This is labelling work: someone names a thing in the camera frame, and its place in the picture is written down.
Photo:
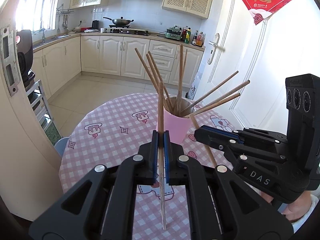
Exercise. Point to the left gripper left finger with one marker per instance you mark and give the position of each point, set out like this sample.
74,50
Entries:
101,205

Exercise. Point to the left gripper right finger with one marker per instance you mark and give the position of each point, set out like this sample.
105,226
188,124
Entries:
220,204

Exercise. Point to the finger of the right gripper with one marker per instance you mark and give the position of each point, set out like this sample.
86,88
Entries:
211,134
253,155

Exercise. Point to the kitchen faucet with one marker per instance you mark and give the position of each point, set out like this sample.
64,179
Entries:
43,34

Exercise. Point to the kitchen window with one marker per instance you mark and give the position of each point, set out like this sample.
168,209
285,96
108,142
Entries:
35,15

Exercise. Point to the person's right hand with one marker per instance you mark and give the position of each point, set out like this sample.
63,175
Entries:
300,207

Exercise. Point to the pink cylindrical utensil holder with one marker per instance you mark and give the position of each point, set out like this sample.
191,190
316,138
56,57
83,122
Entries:
177,127

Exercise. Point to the pink checkered tablecloth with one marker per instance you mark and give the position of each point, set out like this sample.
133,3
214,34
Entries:
108,135

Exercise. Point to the white door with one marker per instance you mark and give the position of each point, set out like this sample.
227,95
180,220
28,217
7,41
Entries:
283,45

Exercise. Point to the cream lower cabinets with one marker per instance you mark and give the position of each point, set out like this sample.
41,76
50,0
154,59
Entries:
60,60

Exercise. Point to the dark sauce bottle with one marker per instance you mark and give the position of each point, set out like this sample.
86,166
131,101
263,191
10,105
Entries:
194,38

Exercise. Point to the green bottle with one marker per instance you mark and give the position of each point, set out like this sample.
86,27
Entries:
187,36

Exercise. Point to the green electric cooker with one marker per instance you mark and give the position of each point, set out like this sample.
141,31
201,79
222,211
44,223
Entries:
174,33

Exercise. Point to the metal shelf rack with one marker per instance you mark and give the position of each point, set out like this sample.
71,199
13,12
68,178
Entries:
40,106

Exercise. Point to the gas stove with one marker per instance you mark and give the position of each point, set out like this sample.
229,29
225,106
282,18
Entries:
125,30

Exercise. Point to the black wok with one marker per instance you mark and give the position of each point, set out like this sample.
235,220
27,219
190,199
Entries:
120,22

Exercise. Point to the black appliance on stand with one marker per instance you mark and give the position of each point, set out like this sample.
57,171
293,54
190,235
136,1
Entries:
25,55

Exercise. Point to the black kettle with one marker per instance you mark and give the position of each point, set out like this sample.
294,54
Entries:
95,24

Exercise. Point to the metal door strike plate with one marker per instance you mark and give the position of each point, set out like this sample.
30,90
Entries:
9,60

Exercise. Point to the silver door handle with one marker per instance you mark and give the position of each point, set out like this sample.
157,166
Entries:
215,46

